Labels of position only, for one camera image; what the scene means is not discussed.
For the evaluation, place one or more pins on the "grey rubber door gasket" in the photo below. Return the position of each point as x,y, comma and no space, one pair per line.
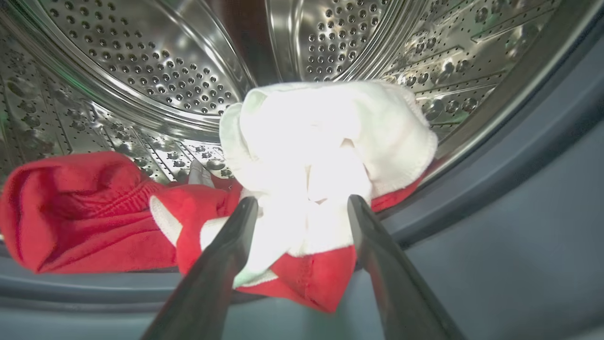
519,236

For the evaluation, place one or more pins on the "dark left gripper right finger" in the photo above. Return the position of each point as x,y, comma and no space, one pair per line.
396,283

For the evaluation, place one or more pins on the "stainless steel perforated drum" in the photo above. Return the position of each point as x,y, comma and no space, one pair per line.
141,56

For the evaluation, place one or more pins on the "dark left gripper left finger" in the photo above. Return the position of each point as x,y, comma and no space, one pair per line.
212,283

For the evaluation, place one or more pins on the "red and white garment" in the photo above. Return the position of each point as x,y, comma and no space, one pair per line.
85,217

